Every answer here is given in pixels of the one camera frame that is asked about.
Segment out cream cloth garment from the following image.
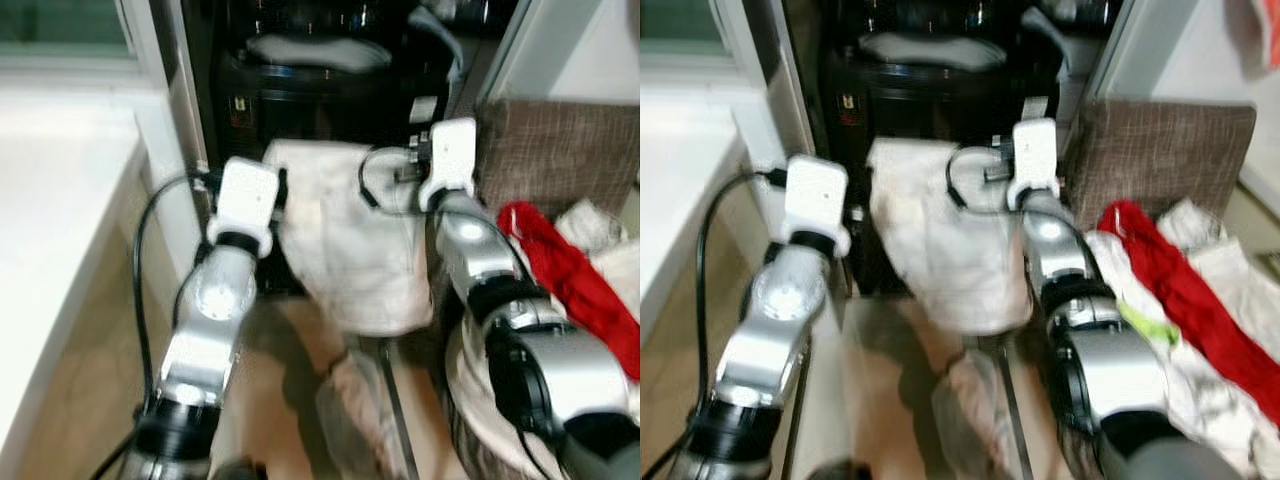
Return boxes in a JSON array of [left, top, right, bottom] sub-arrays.
[[868, 138, 1036, 336], [262, 138, 437, 337]]

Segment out black washing machine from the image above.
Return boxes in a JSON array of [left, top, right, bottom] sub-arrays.
[[185, 0, 521, 299], [790, 0, 1113, 297]]

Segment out white crumpled clothes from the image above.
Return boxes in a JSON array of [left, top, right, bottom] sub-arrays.
[[553, 198, 641, 301], [1085, 198, 1280, 479]]

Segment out grey white draped garment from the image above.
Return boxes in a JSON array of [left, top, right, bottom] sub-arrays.
[[408, 5, 467, 87], [1020, 5, 1073, 87]]

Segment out white cloth in washer drum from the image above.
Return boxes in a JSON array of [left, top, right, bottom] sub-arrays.
[[245, 35, 396, 73], [860, 32, 1006, 71]]

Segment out brown woven fabric box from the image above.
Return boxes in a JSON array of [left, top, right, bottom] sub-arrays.
[[475, 98, 641, 217], [1062, 98, 1257, 207]]

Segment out red garment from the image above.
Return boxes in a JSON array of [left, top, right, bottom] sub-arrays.
[[1097, 200, 1280, 426], [497, 200, 641, 383]]

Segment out lime green garment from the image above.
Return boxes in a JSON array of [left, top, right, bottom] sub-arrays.
[[1118, 300, 1182, 348]]

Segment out pale crumpled garment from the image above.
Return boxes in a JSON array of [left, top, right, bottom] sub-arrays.
[[933, 350, 1013, 473], [316, 350, 403, 473]]

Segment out pink red hanging cloth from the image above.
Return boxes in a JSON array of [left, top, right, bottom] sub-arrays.
[[1249, 0, 1280, 79]]

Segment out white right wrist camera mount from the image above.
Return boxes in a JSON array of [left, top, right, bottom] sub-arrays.
[[1007, 118, 1061, 211], [417, 118, 479, 213]]

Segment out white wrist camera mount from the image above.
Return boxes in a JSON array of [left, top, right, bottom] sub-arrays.
[[207, 157, 282, 258], [783, 155, 853, 256], [1007, 118, 1061, 211], [417, 118, 479, 213]]

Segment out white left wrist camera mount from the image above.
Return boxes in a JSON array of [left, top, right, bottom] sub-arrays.
[[783, 155, 853, 256], [207, 157, 282, 258]]

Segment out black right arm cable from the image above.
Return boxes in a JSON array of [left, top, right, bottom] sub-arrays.
[[357, 145, 423, 217], [944, 145, 1011, 214]]

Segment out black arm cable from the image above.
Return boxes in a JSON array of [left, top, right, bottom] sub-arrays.
[[133, 170, 223, 413], [357, 145, 423, 217], [697, 170, 791, 403], [944, 145, 1011, 214]]

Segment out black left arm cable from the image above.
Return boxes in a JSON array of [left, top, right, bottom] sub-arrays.
[[133, 170, 223, 413], [697, 170, 791, 403]]

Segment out window with white frame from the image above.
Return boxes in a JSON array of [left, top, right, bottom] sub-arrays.
[[0, 0, 141, 76], [640, 0, 736, 76]]

